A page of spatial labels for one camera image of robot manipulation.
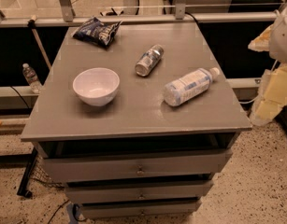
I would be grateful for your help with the grey drawer cabinet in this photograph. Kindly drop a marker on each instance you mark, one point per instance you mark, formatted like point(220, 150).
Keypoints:
point(137, 121)

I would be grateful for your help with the top grey drawer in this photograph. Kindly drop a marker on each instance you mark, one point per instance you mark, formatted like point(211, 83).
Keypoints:
point(151, 165)

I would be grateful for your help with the bottom grey drawer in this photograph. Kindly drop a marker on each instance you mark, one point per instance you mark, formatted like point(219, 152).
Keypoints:
point(141, 209)

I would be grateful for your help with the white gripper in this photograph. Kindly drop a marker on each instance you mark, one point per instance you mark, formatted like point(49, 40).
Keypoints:
point(282, 36)

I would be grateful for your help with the small water bottle standing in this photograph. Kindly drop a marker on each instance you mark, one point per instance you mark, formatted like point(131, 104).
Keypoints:
point(31, 78)

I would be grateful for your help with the grey drawer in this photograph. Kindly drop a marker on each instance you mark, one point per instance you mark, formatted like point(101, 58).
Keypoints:
point(141, 209)
point(151, 165)
point(143, 192)

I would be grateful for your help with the middle grey drawer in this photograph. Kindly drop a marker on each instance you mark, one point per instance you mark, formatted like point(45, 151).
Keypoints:
point(143, 192)

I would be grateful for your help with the black metal bracket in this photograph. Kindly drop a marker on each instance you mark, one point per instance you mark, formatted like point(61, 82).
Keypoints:
point(23, 190)

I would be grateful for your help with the silver blue redbull can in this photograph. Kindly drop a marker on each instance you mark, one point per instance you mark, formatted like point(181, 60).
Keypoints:
point(149, 60)

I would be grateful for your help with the wooden stick with black tape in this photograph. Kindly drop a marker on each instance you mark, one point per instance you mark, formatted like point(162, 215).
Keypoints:
point(32, 26)

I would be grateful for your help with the grey metal railing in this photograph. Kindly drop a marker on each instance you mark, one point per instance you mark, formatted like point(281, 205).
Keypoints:
point(201, 18)

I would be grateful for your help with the white bowl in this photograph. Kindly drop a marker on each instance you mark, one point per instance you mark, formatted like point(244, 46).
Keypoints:
point(96, 86)

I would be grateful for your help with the clear plastic bottle lying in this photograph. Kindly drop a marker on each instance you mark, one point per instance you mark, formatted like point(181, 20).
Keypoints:
point(187, 87)

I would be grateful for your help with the blue chip bag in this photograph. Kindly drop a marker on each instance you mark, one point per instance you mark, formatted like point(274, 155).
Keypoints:
point(96, 32)

